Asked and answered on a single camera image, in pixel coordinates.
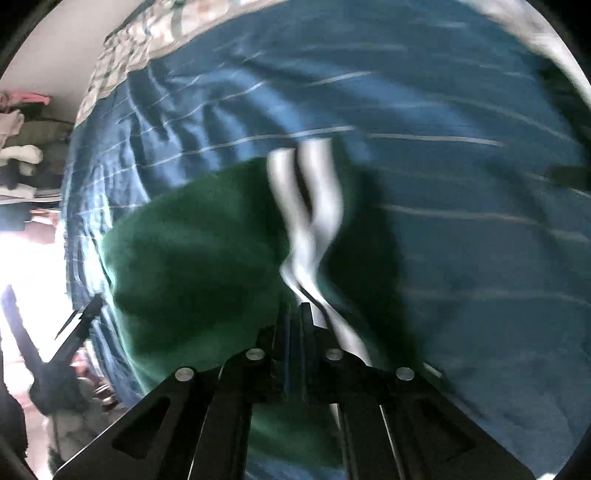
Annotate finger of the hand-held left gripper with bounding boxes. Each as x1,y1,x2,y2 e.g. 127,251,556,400
0,284,47,374
46,293,105,370

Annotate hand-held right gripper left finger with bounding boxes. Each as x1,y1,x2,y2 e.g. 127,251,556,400
53,305,297,480

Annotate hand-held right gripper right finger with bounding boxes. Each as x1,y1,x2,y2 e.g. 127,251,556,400
296,302,539,480

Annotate green garment with white stripes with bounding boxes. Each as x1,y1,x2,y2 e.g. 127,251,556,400
99,136,426,476

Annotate olive green folded clothes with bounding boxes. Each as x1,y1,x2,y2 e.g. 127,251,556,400
11,117,75,178

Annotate grey white cloth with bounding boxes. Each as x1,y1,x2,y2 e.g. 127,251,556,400
48,374,127,468

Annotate white folded cloth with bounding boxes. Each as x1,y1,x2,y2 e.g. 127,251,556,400
0,144,43,177

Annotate blue striped bed sheet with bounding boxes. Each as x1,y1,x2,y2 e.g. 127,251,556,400
60,0,591,480

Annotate pink folded cloth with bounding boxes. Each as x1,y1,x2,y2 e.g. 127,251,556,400
0,91,52,109

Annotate plaid patterned blanket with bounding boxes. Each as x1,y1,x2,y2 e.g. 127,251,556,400
76,0,259,125

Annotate cream white garment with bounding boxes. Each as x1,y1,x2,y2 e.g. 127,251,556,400
475,0,583,93

